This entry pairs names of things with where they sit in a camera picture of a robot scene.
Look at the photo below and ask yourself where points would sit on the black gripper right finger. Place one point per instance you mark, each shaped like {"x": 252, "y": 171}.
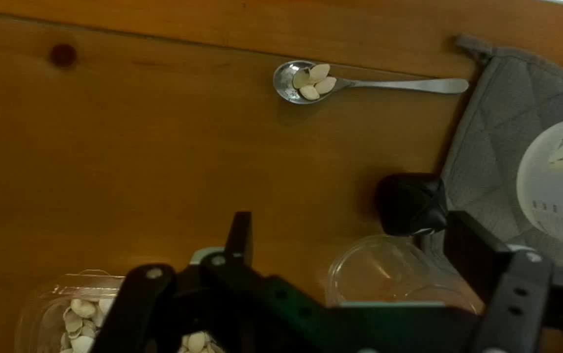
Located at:
{"x": 517, "y": 310}

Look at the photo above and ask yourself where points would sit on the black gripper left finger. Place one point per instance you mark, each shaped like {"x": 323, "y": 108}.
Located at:
{"x": 138, "y": 320}

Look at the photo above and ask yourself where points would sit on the clear glass cup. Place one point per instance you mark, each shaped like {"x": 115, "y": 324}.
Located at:
{"x": 385, "y": 269}

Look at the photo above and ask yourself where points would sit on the black round lid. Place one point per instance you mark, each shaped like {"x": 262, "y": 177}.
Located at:
{"x": 411, "y": 203}

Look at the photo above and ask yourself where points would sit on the grey quilted pot holder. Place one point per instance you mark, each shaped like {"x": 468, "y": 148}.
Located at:
{"x": 517, "y": 97}

